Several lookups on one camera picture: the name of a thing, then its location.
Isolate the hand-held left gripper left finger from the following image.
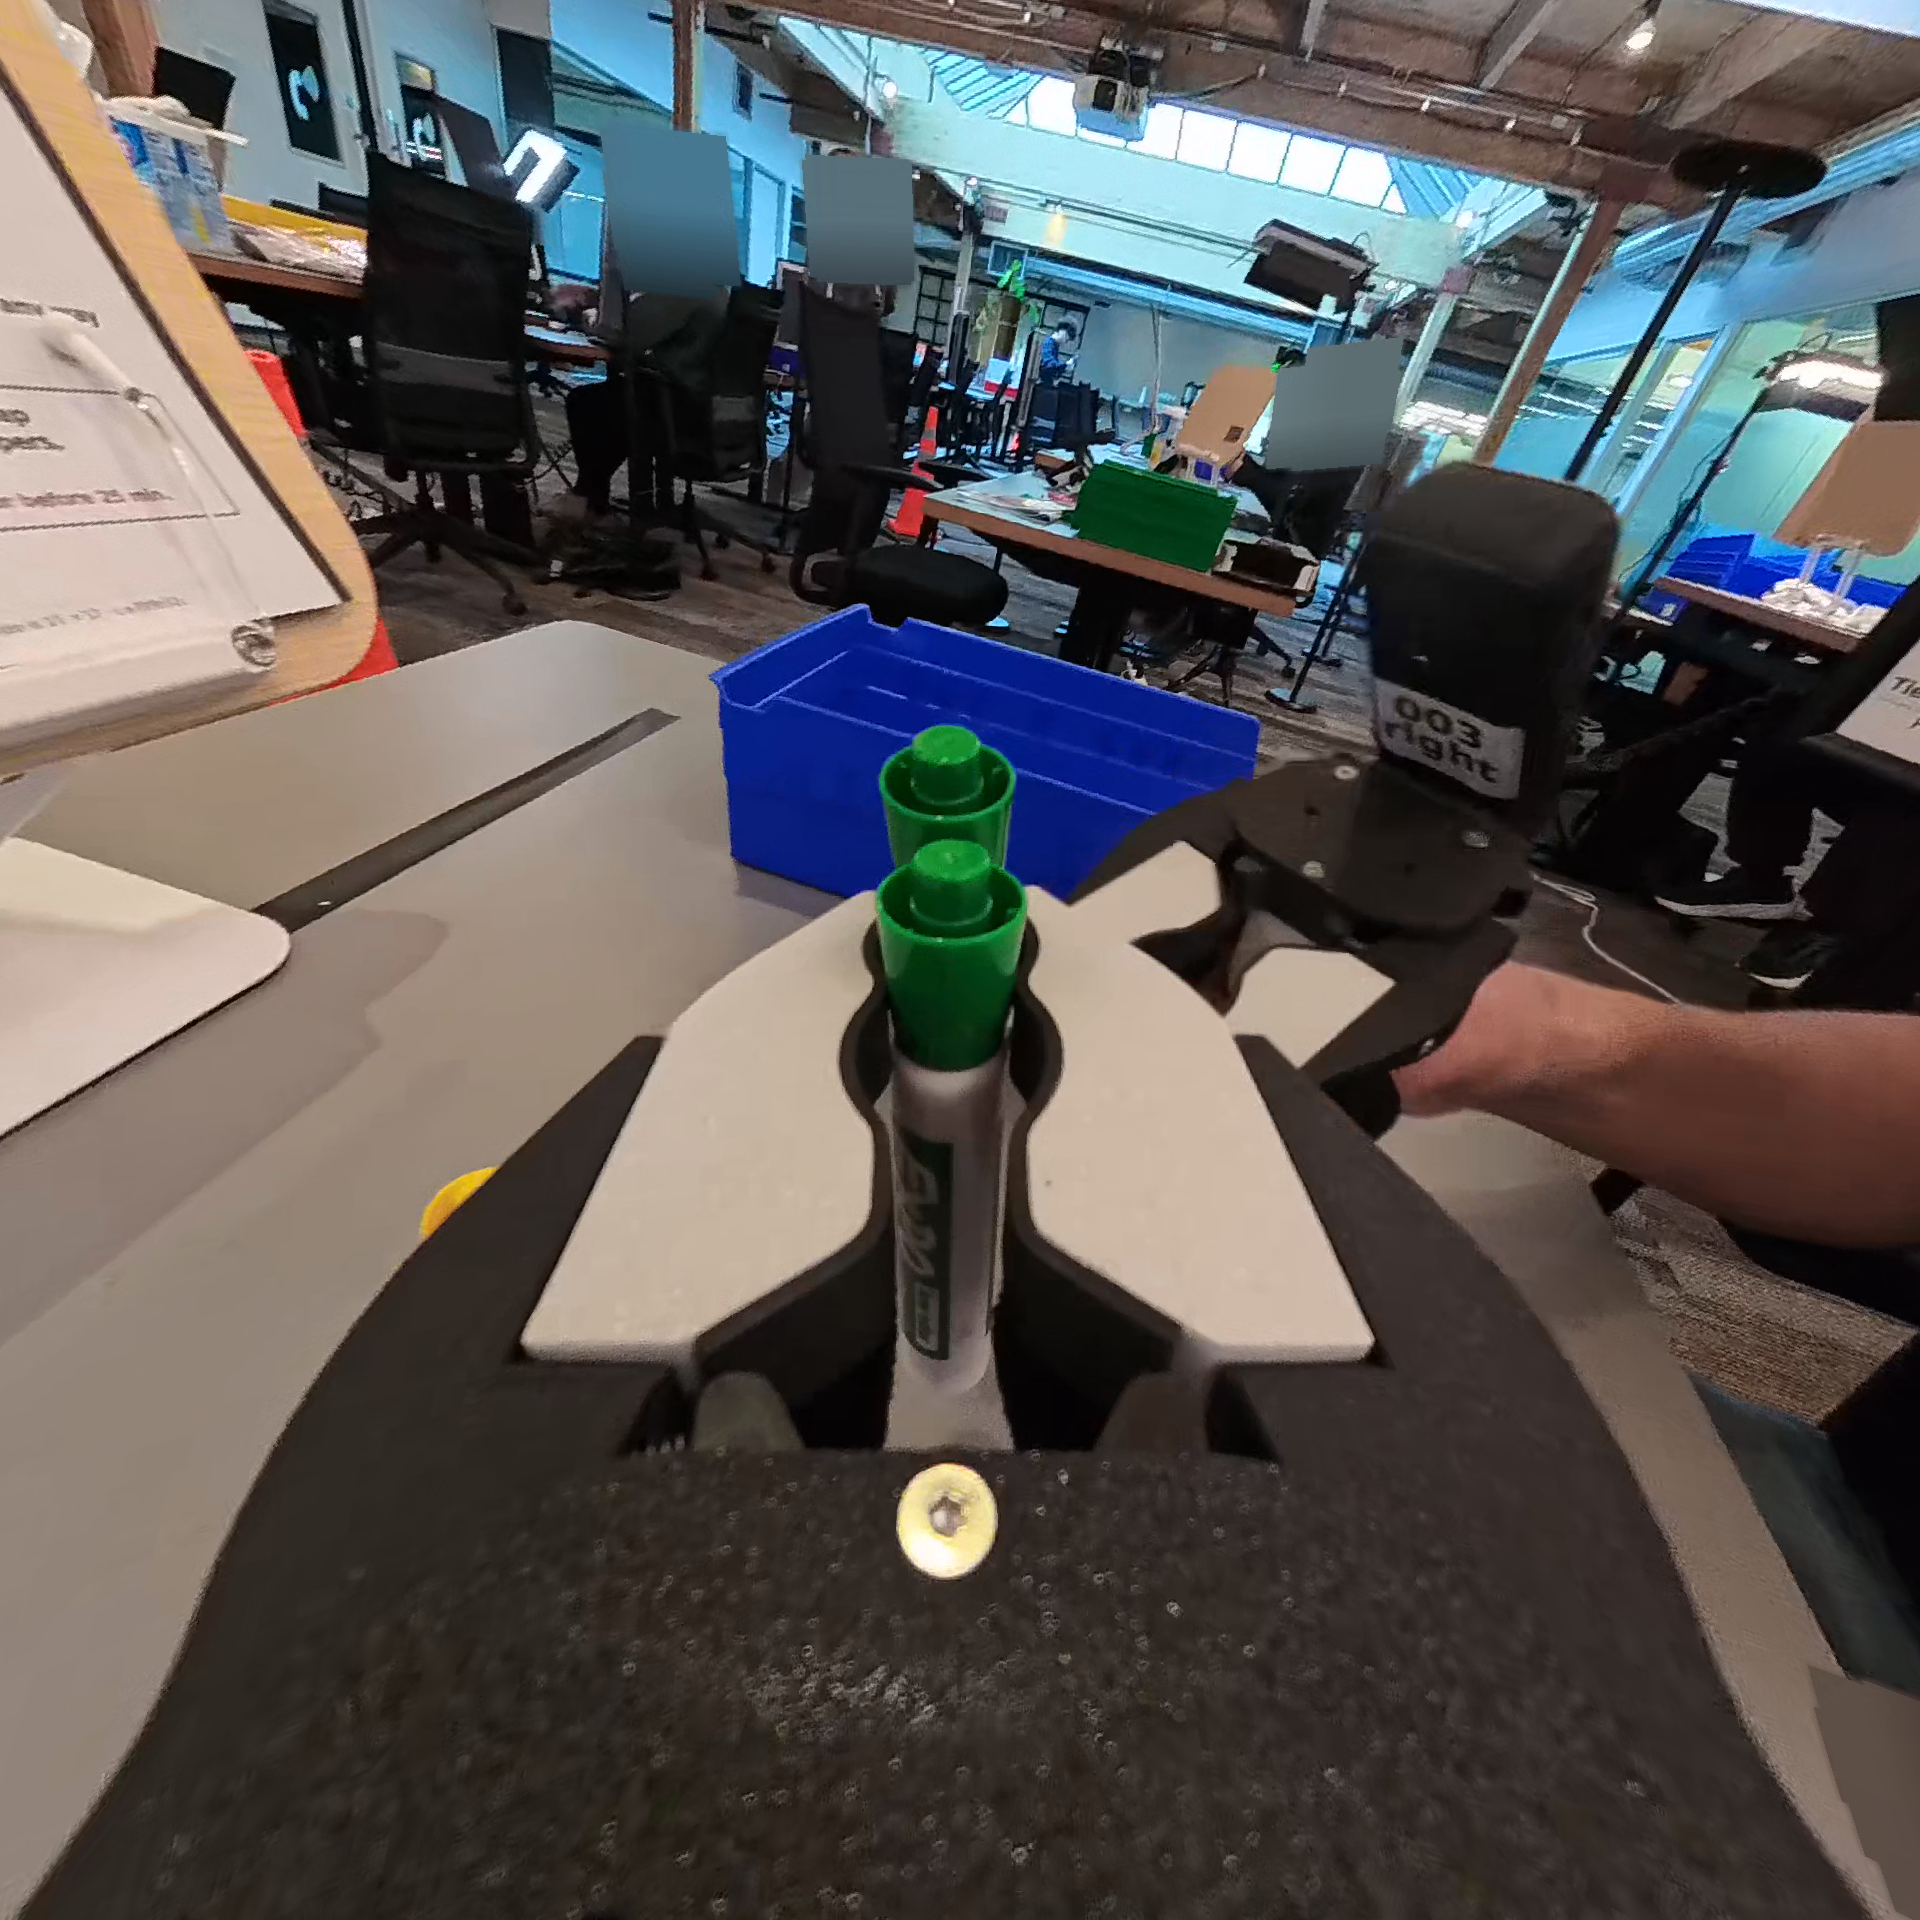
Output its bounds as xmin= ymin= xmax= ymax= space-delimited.
xmin=522 ymin=891 xmax=903 ymax=1449

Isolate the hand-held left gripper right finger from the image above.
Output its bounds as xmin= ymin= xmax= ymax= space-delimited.
xmin=991 ymin=891 xmax=1376 ymax=1451

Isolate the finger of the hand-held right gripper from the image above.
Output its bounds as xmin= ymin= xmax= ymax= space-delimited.
xmin=1069 ymin=836 xmax=1280 ymax=996
xmin=1222 ymin=918 xmax=1394 ymax=1074

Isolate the green dry erase marker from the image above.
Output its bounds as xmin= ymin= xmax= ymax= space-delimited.
xmin=874 ymin=840 xmax=1033 ymax=1394
xmin=877 ymin=723 xmax=1021 ymax=872

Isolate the person's right forearm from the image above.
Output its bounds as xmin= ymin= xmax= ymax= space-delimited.
xmin=1545 ymin=972 xmax=1920 ymax=1250

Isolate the grey desk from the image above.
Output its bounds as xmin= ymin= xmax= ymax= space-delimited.
xmin=0 ymin=617 xmax=1920 ymax=1920

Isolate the person's right hand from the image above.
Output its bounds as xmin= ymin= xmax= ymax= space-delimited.
xmin=1386 ymin=963 xmax=1566 ymax=1122

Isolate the green bin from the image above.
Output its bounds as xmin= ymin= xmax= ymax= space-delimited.
xmin=1072 ymin=459 xmax=1243 ymax=572

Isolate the wooden work table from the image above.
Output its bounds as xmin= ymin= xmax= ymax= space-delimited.
xmin=918 ymin=480 xmax=1327 ymax=678

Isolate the black floor lamp pole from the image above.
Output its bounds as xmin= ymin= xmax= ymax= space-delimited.
xmin=1566 ymin=141 xmax=1831 ymax=481

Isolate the black office chair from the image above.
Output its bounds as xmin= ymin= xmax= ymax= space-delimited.
xmin=786 ymin=281 xmax=1011 ymax=631
xmin=360 ymin=150 xmax=546 ymax=617

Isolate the printed instruction sheet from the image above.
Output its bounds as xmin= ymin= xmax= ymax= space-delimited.
xmin=0 ymin=65 xmax=348 ymax=729

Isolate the pack of water bottles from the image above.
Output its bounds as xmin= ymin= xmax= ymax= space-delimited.
xmin=105 ymin=112 xmax=241 ymax=254

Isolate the black logo poster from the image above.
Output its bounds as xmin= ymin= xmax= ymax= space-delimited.
xmin=262 ymin=0 xmax=344 ymax=160

